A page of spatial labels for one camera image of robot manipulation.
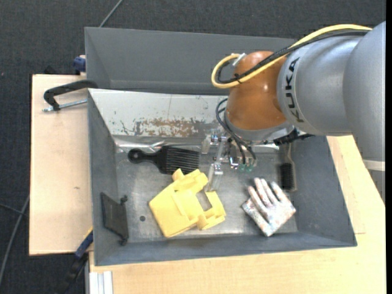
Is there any yellow plastic toy part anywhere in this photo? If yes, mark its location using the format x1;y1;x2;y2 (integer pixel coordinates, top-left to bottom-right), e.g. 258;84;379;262
148;168;227;238

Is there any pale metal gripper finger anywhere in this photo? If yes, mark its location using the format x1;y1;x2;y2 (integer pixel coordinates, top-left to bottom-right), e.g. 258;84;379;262
207;161;225;192
200;129;222;156

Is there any grey metal bin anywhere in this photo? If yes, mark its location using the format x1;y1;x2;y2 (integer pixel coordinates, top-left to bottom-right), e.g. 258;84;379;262
84;26;358;266

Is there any black hair pick comb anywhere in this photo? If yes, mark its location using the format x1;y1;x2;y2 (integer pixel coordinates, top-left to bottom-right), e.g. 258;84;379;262
127;145;202;175

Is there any speckled white glove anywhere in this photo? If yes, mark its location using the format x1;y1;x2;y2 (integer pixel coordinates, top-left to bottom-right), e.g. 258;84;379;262
241;177;297;238

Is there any pale wood board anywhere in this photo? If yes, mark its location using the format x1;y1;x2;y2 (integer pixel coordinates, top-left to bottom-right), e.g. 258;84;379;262
29;73;94;256

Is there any black flat plastic clip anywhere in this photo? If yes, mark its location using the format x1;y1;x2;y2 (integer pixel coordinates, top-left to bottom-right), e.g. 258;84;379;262
100;192;130;246

